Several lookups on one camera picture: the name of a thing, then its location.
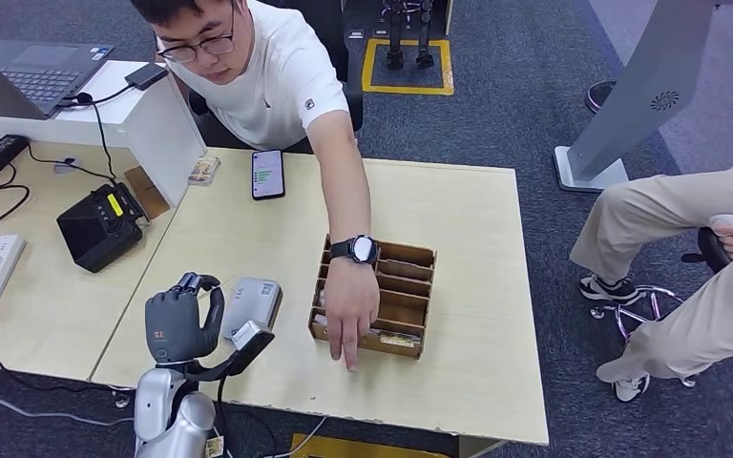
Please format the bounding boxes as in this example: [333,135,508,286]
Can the black cable with connector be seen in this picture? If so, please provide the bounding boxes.
[56,83,133,186]

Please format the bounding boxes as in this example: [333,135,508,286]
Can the black wristwatch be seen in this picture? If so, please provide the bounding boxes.
[328,234,381,265]

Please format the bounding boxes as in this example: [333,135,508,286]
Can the person's left hand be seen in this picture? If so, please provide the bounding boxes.
[323,259,382,373]

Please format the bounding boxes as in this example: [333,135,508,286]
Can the black power adapter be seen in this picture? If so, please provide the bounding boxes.
[0,134,31,177]

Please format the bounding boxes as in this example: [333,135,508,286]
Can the grey kiosk stand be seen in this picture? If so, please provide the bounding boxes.
[553,0,733,194]

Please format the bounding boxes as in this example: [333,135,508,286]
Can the white floor cable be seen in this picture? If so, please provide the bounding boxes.
[0,384,136,424]

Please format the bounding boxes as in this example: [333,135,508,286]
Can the person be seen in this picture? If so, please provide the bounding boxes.
[568,157,733,404]
[129,0,382,373]

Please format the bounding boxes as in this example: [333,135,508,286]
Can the black stool chrome base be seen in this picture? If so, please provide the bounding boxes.
[589,226,733,388]

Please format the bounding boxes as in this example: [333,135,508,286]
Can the stack of picture cards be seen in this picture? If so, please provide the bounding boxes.
[186,156,221,187]

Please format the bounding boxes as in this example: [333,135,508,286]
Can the black smartphone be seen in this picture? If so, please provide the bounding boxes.
[251,149,286,201]

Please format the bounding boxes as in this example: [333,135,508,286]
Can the grey card reader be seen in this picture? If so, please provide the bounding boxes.
[220,277,283,343]

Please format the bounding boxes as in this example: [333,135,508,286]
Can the thin black cable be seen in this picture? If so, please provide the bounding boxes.
[25,146,115,186]

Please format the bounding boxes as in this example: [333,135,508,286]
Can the black robot legs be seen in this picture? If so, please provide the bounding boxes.
[380,0,437,72]

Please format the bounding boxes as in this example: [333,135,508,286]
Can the brown cardboard piece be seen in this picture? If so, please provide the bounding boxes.
[123,165,172,221]

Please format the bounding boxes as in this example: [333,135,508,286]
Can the white desk partition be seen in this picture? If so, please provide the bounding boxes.
[0,59,208,210]

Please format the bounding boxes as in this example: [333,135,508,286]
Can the small black box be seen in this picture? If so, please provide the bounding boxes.
[124,63,170,92]

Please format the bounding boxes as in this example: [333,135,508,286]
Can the yellow floor tape square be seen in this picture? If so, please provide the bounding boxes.
[360,38,455,97]

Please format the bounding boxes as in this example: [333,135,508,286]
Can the brown wooden organizer box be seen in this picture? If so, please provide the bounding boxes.
[306,233,437,361]

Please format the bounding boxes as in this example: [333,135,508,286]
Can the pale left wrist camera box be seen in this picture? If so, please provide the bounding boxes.
[179,320,277,385]

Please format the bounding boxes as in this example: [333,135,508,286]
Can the dark grey laptop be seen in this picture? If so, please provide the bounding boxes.
[0,36,115,121]

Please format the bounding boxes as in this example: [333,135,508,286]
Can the black-rimmed glasses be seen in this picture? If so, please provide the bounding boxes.
[154,3,238,65]

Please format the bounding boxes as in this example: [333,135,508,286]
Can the dark shoe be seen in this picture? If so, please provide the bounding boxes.
[584,79,618,115]

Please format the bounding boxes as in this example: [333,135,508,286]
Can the black desktop terminal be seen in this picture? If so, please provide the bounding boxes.
[55,182,152,274]

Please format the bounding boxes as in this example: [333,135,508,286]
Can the short white cable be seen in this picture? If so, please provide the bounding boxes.
[264,413,328,458]

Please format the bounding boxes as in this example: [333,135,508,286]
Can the yellow board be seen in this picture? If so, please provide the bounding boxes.
[289,433,453,458]

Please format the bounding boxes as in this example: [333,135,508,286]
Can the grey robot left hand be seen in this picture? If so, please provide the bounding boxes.
[144,272,226,367]

